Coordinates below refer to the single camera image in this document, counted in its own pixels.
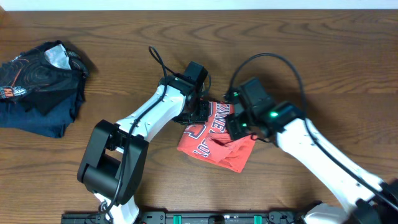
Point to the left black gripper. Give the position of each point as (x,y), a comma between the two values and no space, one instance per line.
(197,112)

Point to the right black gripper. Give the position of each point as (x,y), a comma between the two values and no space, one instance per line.
(236,128)

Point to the red t-shirt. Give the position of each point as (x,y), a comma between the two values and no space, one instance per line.
(210,142)

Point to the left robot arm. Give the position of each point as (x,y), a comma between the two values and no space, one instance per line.
(113,163)

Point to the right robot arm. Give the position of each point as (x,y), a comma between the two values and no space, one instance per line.
(363,196)

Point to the black graphic t-shirt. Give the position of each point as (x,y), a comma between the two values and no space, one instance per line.
(42,77)

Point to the navy blue folded garment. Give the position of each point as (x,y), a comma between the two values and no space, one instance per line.
(53,124)

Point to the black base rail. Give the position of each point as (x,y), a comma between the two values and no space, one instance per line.
(278,217)

